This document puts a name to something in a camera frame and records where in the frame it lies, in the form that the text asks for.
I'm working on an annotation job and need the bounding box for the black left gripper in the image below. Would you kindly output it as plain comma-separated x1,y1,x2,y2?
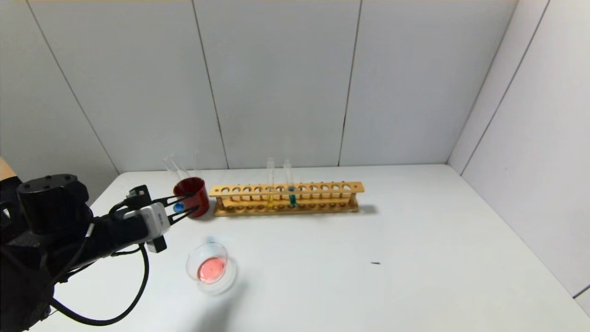
93,192,199,253

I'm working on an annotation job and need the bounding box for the empty clear test tube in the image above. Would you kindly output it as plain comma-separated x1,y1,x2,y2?
162,157,183,183
169,155,190,181

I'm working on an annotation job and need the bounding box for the test tube with yellow pigment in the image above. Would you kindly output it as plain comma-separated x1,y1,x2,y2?
266,158,276,209

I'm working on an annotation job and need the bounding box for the wooden test tube rack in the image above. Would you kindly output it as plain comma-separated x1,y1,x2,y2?
210,181,365,217

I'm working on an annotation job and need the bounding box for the dark red cup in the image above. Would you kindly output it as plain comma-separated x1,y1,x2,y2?
174,177,210,219

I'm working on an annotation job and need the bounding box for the clear glass dish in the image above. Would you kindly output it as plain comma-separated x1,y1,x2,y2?
186,239,238,296

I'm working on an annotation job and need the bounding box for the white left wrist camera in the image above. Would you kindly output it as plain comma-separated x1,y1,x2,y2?
124,203,171,254

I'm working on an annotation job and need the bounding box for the thick black cable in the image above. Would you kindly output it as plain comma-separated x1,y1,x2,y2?
51,244,151,326

